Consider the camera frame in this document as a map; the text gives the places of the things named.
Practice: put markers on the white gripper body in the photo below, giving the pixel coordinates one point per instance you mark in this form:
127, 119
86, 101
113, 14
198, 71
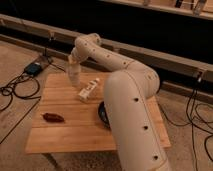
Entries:
73, 70

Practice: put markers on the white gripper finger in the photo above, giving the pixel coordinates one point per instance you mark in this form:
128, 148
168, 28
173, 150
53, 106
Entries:
93, 84

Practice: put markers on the white sponge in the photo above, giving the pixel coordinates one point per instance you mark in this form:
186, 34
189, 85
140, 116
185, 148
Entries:
84, 94

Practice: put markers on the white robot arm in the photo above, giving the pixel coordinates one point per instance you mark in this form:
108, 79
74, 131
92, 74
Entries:
126, 91

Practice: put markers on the black bowl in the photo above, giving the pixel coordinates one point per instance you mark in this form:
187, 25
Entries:
103, 114

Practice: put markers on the black power adapter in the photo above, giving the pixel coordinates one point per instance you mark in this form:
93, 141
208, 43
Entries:
33, 69

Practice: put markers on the wooden table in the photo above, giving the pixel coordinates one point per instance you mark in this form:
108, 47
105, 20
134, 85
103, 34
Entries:
81, 130

